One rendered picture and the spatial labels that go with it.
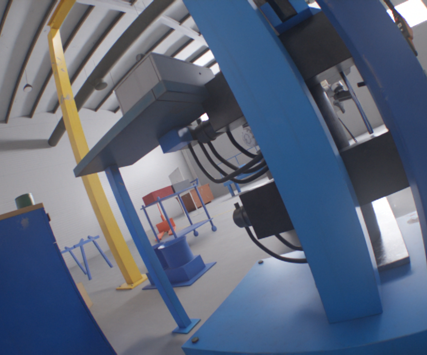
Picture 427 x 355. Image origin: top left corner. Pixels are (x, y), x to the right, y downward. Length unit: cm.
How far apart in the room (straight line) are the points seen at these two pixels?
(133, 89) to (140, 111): 9
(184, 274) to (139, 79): 176
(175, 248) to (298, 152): 177
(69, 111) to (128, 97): 255
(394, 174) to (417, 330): 49
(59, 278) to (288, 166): 107
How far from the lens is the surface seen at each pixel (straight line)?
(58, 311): 125
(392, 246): 112
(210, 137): 123
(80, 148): 324
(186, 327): 150
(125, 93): 97
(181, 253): 227
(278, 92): 66
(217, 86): 101
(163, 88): 82
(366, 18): 27
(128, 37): 767
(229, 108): 97
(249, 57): 71
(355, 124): 1418
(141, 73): 91
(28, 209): 127
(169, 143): 122
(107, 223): 304
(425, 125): 26
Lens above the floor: 67
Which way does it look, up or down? 2 degrees up
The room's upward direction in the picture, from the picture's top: 24 degrees counter-clockwise
